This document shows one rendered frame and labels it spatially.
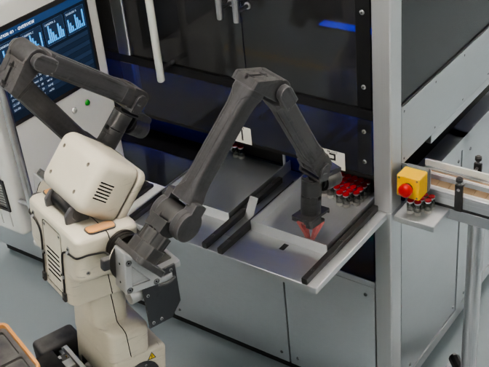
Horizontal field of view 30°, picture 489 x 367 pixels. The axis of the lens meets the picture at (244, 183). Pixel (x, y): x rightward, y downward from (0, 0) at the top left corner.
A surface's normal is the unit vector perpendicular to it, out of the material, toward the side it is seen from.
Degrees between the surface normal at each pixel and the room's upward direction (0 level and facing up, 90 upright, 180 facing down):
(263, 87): 99
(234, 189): 0
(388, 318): 90
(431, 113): 90
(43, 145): 90
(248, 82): 50
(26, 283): 0
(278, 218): 0
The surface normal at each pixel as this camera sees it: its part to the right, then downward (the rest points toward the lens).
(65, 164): -0.66, -0.29
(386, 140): -0.58, 0.48
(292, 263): -0.09, -0.84
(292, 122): 0.65, 0.51
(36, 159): 0.81, 0.25
